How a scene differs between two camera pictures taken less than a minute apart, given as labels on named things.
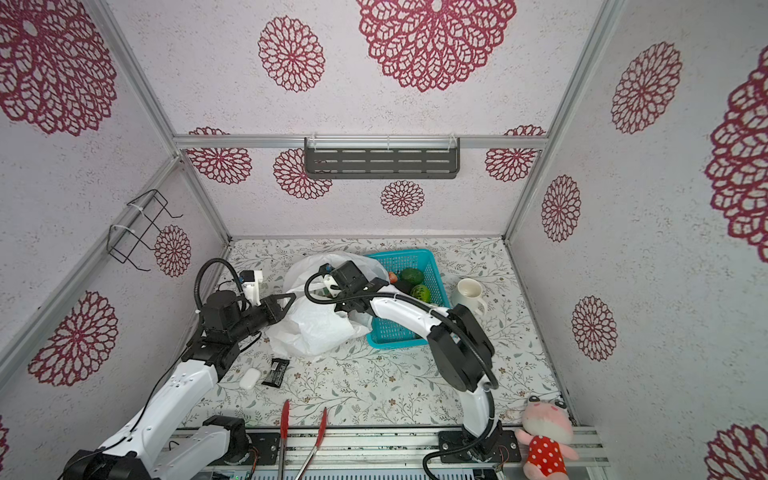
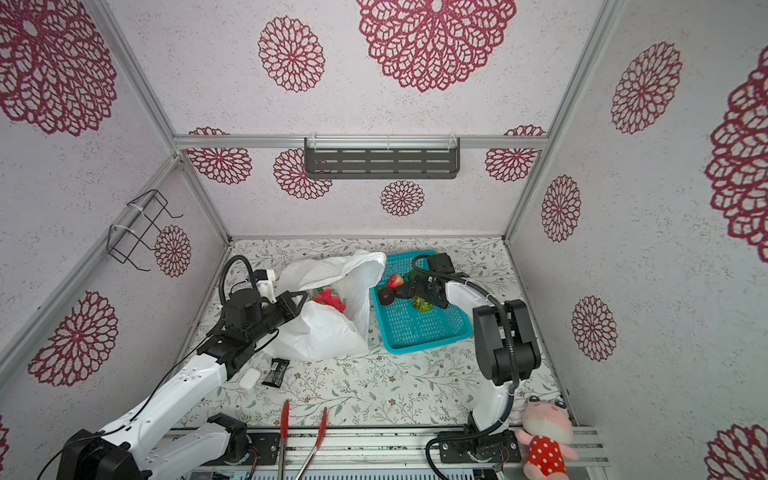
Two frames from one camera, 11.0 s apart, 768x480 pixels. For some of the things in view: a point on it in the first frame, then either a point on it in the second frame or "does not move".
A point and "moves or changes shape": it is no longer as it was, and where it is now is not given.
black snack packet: [276, 372] does not move
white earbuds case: [250, 378] does not move
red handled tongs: [284, 423] does not move
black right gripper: [337, 309] → [419, 285]
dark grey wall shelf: [382, 157] does not move
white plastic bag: [310, 329] moves or changes shape
